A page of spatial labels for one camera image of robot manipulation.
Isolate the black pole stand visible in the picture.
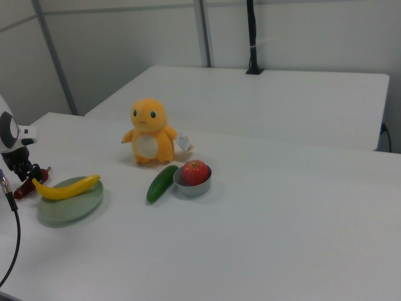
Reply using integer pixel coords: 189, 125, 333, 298
244, 0, 264, 76

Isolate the yellow toy banana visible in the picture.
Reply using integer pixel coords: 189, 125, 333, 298
31, 174, 102, 201

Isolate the pale green plastic plate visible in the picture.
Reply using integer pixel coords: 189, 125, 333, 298
38, 176, 105, 224

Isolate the black wall cable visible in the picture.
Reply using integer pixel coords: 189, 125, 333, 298
380, 122, 393, 154

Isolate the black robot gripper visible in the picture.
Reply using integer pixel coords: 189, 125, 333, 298
0, 145, 44, 182

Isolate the white empty table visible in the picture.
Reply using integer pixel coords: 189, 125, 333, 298
83, 65, 391, 152

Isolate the red chili pepper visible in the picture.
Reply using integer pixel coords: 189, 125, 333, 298
13, 166, 52, 201

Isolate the red toy apple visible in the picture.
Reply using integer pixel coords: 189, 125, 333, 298
182, 159, 210, 187

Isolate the orange plush dinosaur toy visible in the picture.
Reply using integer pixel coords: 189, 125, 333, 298
121, 97, 195, 167

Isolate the grey metal bowl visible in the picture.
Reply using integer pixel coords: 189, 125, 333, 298
172, 164, 213, 198

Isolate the green toy cucumber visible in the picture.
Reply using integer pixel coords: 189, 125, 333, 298
145, 164, 180, 204

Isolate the grey partition post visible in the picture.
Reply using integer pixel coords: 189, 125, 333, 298
192, 0, 216, 68
31, 0, 80, 117

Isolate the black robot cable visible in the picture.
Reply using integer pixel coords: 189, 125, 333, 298
0, 168, 22, 285

